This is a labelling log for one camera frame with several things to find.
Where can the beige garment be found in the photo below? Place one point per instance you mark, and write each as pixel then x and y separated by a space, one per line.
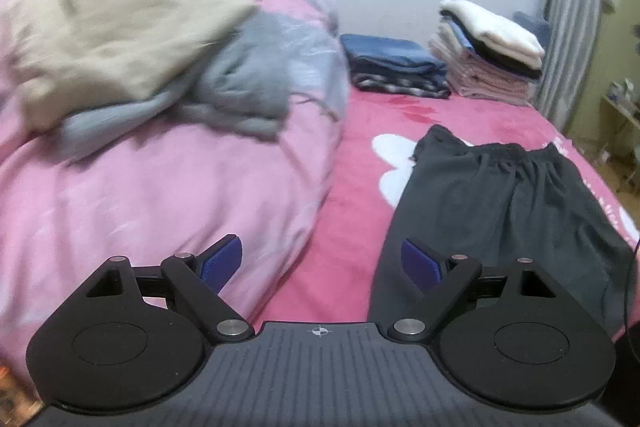
pixel 115 27

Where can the tall stack of folded clothes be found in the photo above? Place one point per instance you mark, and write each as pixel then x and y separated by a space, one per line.
pixel 485 82

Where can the blue water bottle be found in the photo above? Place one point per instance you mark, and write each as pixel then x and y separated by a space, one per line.
pixel 535 24

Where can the folding table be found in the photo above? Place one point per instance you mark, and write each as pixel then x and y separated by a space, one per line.
pixel 622 107

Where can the grey curtain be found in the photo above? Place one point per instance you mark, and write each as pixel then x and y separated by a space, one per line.
pixel 570 7

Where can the black folded garment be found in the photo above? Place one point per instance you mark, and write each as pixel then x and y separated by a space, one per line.
pixel 515 64

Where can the grey knit garment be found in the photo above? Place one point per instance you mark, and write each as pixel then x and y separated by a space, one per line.
pixel 240 77

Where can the dark grey pants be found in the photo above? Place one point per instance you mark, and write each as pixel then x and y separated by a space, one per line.
pixel 480 202

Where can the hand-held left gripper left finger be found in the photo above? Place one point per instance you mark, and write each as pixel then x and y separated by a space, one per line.
pixel 222 259

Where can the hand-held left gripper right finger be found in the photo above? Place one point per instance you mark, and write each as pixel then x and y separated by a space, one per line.
pixel 420 264

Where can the pink grey floral quilt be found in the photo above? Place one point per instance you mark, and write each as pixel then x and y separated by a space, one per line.
pixel 150 207

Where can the person's black clothing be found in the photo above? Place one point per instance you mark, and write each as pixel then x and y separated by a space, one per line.
pixel 625 382

